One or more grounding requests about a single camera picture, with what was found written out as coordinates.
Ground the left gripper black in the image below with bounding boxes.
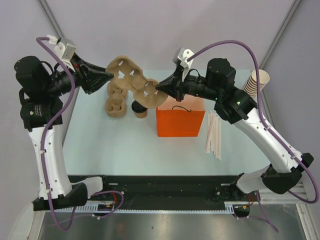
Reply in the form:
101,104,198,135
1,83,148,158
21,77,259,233
44,52,114,97

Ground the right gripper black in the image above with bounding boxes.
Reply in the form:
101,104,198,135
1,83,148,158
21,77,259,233
155,65,221,103

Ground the orange paper bag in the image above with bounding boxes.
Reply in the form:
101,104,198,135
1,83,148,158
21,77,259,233
155,95,206,137

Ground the single pulp cup carrier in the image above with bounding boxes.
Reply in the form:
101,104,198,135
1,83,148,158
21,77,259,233
106,55,168,109

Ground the black coffee cup lid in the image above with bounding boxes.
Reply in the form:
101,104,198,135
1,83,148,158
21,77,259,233
131,100,148,114

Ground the single brown paper cup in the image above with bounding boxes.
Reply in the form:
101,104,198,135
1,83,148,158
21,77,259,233
135,110,148,119

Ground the stack of paper cups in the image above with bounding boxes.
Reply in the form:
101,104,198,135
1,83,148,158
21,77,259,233
242,69,270,99

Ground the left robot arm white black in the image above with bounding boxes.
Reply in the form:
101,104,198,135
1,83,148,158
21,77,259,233
14,56,111,211

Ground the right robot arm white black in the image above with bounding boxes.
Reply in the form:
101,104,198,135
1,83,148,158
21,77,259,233
155,58,314,201

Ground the brown pulp cup carrier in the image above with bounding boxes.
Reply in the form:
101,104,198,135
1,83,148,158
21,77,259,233
104,81,128,118

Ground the bundle of wrapped straws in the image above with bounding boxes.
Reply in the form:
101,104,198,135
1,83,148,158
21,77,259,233
204,111,222,161

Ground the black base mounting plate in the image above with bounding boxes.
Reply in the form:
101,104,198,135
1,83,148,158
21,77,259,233
67,174,261,208

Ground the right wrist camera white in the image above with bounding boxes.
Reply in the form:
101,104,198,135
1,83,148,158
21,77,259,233
172,47,194,74

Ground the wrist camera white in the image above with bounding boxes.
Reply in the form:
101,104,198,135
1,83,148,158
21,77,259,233
172,47,194,74
47,34,76,63

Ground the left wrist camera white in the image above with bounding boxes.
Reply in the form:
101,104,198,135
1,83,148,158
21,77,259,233
47,34,76,63

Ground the white cable duct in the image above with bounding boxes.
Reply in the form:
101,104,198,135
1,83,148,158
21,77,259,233
59,201,236,215

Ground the aluminium rail frame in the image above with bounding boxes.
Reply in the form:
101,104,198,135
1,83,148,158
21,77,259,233
259,189,320,240

